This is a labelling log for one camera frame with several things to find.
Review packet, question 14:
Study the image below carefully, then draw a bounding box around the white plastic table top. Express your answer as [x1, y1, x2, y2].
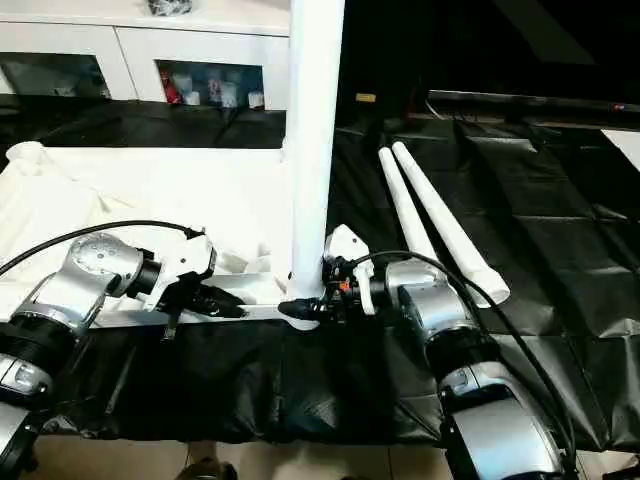
[0, 141, 327, 332]

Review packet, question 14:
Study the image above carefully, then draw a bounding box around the black plastic mat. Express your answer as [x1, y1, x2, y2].
[0, 94, 640, 451]

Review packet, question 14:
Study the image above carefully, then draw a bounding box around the white cabinet with glass doors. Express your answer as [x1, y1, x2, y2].
[0, 0, 292, 111]

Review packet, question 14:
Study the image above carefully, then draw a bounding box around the clear bag of dark parts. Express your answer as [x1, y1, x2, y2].
[146, 0, 194, 17]

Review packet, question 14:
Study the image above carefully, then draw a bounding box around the white flat board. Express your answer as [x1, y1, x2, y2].
[599, 128, 640, 172]

